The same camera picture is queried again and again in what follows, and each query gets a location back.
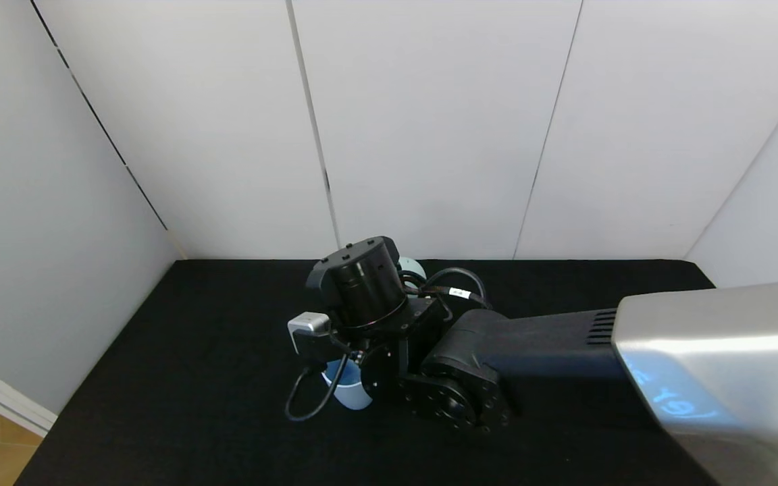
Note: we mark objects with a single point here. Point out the light blue plastic cup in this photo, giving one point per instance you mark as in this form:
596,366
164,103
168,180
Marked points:
352,395

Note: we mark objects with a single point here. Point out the white wrist camera black mount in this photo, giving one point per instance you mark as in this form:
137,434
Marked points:
308,324

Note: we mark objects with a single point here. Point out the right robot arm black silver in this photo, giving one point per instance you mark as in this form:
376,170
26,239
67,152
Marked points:
531,344

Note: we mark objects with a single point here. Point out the black table cloth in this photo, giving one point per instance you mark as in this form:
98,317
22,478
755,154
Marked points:
227,371

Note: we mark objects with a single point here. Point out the white wall trim strip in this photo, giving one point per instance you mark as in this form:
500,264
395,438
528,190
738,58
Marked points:
4,398

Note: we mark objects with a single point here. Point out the teal plastic cup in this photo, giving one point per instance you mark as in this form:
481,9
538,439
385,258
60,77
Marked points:
415,268

